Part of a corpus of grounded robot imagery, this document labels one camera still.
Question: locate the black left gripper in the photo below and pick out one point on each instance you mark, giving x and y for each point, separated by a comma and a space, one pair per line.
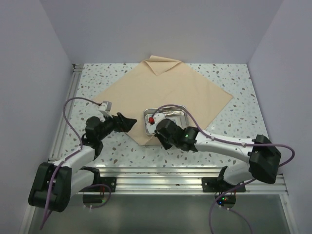
121, 123

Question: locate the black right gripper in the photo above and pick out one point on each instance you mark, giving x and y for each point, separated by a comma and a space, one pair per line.
159, 137

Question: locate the stainless steel tray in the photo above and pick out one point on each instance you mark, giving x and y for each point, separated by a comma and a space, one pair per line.
177, 114

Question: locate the beige cloth mat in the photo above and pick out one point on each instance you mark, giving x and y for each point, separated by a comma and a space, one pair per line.
158, 81

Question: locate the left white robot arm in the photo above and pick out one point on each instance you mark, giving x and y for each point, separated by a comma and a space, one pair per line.
55, 183

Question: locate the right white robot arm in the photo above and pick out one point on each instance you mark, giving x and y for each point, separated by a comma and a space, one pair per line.
257, 159

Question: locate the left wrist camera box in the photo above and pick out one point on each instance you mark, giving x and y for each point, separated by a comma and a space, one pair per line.
105, 108

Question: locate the red cable connector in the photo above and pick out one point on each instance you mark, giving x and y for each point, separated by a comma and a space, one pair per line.
151, 120

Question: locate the aluminium frame rails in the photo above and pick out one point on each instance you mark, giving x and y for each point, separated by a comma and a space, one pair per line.
120, 150

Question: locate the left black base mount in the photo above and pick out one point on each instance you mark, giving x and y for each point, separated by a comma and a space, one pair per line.
109, 181

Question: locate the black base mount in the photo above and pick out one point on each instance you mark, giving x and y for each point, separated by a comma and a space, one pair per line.
212, 185
109, 181

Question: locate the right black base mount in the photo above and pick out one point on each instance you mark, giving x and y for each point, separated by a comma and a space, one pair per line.
212, 185

